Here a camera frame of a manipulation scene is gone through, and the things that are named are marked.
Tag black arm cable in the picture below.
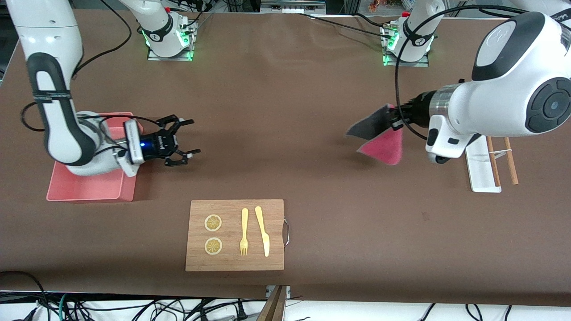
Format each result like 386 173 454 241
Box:
395 4 542 141
20 0 159 156

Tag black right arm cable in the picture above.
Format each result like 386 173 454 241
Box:
20 0 159 156

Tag pink and grey cloth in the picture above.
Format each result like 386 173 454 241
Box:
346 103 404 166

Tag brown wooden rod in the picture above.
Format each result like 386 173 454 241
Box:
486 136 501 187
503 136 519 185

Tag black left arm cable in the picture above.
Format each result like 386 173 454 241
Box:
395 4 542 141

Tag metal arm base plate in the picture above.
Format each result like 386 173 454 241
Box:
382 25 430 67
147 20 197 62

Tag yellow plastic knife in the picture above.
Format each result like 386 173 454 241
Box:
255 206 271 258

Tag pink plastic bin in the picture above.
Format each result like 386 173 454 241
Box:
46 112 144 202

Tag white rack base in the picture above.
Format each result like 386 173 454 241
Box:
464 134 502 193

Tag yellow plastic fork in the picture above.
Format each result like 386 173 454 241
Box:
240 208 249 256

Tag wooden stand legs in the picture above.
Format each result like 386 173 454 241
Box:
257 285 288 321

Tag grey power strip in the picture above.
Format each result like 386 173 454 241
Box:
261 0 326 14

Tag black floor cable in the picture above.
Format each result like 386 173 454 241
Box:
0 271 47 321

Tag black cable across table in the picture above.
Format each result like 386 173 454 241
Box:
294 12 395 41

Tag bamboo cutting board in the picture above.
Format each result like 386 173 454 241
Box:
185 199 285 272

